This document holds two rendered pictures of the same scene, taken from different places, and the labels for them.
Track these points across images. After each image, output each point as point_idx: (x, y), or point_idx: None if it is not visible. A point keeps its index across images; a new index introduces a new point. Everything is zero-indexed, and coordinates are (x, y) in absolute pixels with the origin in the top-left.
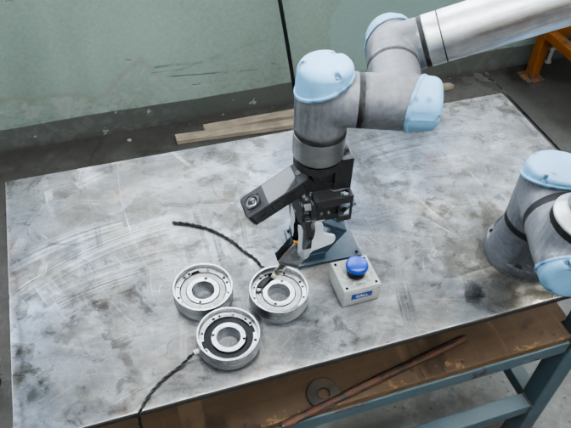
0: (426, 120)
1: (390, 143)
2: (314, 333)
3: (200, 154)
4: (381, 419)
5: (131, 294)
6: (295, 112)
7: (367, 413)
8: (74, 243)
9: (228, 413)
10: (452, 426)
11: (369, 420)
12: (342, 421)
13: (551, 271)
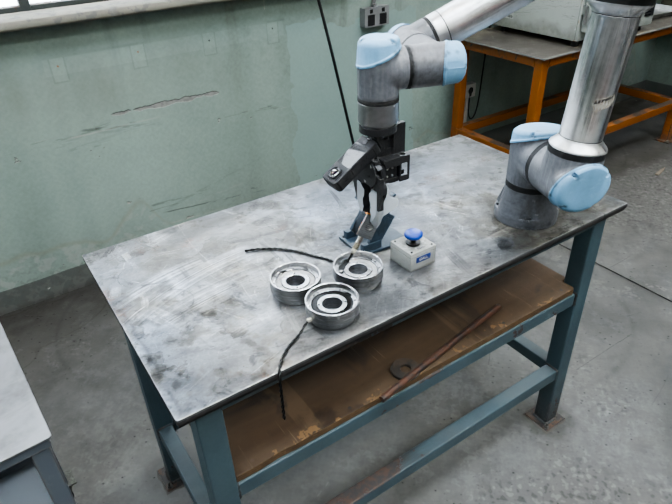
0: (458, 67)
1: None
2: (397, 292)
3: (246, 207)
4: (437, 431)
5: (232, 301)
6: (360, 83)
7: (423, 430)
8: (165, 280)
9: (332, 402)
10: (503, 401)
11: (427, 435)
12: (405, 442)
13: (564, 186)
